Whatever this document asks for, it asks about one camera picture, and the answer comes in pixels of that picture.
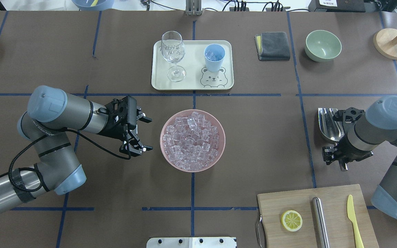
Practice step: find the pile of clear ice cubes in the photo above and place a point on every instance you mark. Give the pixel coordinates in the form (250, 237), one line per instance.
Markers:
(191, 141)

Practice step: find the yellow plastic knife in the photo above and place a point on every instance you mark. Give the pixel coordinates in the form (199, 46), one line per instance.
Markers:
(352, 217)

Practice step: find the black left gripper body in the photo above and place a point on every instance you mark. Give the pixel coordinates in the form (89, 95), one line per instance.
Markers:
(113, 130)

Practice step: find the green bowl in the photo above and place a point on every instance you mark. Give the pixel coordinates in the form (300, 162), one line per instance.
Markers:
(322, 46)

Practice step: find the wooden cutting board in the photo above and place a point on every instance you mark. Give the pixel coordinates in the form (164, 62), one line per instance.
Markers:
(334, 204)

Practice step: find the metal cylinder with black cap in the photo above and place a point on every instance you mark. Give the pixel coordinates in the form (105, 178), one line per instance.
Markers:
(319, 223)

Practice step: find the blue plastic cup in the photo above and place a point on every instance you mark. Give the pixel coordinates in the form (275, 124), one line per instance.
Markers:
(214, 55)

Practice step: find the metal ice scoop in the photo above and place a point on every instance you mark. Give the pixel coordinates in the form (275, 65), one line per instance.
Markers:
(332, 130)

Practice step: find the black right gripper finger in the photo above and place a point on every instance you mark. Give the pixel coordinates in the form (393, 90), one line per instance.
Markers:
(329, 154)

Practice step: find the lemon half slice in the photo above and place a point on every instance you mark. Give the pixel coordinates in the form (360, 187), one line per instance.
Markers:
(291, 220)

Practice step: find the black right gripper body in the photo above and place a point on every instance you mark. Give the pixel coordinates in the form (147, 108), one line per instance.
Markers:
(347, 151)

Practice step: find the aluminium frame post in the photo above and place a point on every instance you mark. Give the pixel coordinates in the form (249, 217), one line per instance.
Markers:
(193, 7)

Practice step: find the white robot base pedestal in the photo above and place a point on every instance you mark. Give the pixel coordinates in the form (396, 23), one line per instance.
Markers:
(192, 242)

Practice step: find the grey folded cloth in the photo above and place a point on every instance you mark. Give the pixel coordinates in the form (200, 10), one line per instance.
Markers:
(272, 46)

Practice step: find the blue bowl with cutlery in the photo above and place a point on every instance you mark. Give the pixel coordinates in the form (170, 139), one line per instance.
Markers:
(93, 5)

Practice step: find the wooden mug tree stand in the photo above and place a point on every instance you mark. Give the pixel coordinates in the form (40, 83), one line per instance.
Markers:
(385, 42)

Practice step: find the pink bowl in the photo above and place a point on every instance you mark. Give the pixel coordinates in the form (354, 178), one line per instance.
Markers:
(192, 140)

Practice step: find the clear wine glass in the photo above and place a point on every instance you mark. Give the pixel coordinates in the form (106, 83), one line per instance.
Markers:
(173, 51)

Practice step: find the cream bear tray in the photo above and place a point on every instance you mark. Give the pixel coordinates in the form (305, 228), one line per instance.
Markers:
(198, 78)

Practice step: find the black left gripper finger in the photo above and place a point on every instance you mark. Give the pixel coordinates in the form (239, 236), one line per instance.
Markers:
(140, 116)
(132, 146)

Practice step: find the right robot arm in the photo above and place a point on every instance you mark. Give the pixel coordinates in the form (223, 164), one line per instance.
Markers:
(354, 134)

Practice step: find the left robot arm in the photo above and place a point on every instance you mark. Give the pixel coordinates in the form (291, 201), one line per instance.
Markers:
(50, 114)

